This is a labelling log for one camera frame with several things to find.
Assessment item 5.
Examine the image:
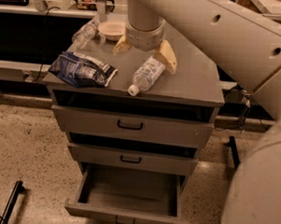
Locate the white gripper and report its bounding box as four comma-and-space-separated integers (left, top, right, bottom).
112, 20, 177, 75

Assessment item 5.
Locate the clear plastic water bottle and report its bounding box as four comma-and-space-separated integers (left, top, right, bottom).
127, 56, 166, 96

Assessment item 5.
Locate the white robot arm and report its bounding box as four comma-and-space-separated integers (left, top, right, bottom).
114, 0, 281, 224

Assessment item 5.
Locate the crumpled clear plastic bottle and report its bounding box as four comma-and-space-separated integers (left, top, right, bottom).
72, 21, 99, 49

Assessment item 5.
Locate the grey drawer cabinet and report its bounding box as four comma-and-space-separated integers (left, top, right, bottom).
38, 11, 229, 181

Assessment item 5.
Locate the grey top drawer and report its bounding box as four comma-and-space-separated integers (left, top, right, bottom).
52, 105, 213, 149

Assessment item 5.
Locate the grey middle drawer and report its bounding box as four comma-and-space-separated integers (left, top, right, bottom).
68, 143, 197, 175

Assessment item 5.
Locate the grey open bottom drawer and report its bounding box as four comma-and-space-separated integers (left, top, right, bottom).
65, 164, 189, 224

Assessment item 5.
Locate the white paper bowl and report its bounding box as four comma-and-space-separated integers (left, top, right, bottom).
98, 21, 126, 42

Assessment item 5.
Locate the blue white snack bag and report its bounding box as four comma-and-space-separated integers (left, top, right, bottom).
48, 51, 118, 88

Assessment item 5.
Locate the black bar right floor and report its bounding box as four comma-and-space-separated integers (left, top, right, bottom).
228, 136, 240, 170

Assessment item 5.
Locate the black bar floor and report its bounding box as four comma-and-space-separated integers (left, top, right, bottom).
0, 180, 24, 224
228, 136, 240, 170

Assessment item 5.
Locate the black bar left floor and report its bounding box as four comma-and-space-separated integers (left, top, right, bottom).
0, 180, 24, 224

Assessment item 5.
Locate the black cable left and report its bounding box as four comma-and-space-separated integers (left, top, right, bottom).
33, 6, 61, 84

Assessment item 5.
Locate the black power adapter with cables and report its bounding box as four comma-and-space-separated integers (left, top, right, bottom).
225, 86, 252, 130

